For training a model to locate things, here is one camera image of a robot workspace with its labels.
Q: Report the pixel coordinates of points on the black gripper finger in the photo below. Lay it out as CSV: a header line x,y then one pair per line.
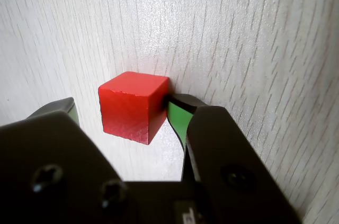
x,y
53,171
225,155

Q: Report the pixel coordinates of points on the red cube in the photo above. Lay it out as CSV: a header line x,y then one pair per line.
x,y
127,112

